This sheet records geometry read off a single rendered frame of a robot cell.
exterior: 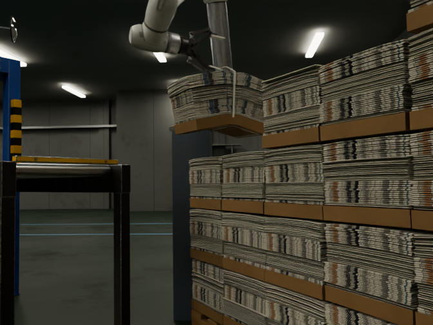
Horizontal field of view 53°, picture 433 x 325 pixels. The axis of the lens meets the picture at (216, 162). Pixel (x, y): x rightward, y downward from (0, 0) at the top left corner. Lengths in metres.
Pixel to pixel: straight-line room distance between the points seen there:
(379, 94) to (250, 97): 0.81
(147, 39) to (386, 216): 1.18
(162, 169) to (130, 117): 1.59
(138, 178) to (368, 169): 10.17
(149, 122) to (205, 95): 9.47
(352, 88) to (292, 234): 0.48
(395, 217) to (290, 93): 0.54
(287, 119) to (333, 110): 0.20
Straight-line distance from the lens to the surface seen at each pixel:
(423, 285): 1.12
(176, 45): 1.90
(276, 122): 1.47
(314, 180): 1.33
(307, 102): 1.37
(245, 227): 1.62
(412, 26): 1.14
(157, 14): 1.79
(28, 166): 1.72
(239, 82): 1.85
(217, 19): 2.29
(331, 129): 1.27
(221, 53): 2.29
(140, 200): 11.19
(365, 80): 1.21
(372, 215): 1.17
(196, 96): 1.76
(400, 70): 1.15
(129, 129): 11.33
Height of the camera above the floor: 0.72
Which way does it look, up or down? 3 degrees up
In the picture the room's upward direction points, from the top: 1 degrees counter-clockwise
